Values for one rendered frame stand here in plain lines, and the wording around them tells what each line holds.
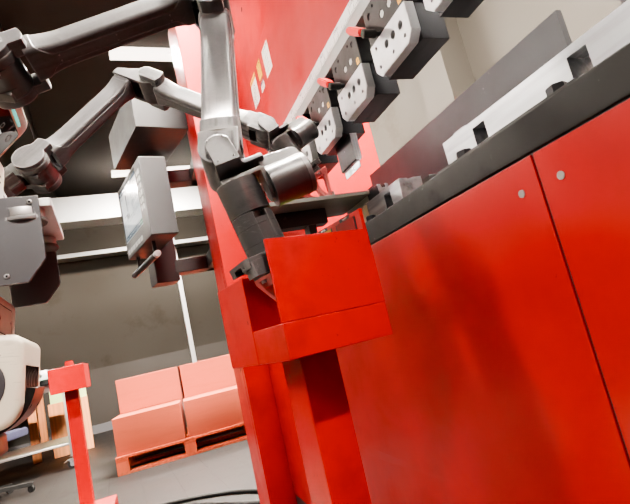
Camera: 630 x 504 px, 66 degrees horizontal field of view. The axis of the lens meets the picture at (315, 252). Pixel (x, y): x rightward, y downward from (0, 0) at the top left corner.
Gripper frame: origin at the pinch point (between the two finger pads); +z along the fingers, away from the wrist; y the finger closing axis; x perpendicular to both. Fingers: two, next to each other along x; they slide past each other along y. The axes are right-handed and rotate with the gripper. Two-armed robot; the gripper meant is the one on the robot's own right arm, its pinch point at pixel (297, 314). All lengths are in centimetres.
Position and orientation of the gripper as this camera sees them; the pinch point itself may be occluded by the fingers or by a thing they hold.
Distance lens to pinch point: 64.5
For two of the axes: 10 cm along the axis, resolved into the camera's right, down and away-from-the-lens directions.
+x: -4.4, 2.6, 8.6
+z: 4.3, 9.0, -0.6
